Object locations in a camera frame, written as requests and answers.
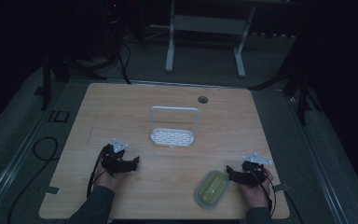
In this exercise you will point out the green soap box with lid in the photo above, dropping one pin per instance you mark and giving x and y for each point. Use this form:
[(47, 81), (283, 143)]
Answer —
[(212, 189)]

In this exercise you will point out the grey tape piece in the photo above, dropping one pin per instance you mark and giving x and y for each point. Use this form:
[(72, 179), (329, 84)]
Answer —
[(281, 187), (52, 190)]

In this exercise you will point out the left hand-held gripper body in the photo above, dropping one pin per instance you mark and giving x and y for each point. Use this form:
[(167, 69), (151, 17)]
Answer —
[(114, 161)]

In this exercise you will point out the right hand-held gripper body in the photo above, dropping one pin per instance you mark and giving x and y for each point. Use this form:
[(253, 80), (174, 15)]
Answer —
[(253, 171)]

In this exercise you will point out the white metal table frame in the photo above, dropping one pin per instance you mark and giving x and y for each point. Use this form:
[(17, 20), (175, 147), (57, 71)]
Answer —
[(205, 25)]

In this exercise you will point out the black tripod stand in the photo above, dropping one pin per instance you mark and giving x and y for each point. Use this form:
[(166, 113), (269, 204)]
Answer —
[(62, 67), (298, 81)]

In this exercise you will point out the person's right hand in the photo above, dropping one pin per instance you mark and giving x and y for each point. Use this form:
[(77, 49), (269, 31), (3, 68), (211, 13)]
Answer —
[(256, 194)]

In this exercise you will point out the person's left hand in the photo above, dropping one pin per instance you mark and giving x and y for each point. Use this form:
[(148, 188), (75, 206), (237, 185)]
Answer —
[(107, 180)]

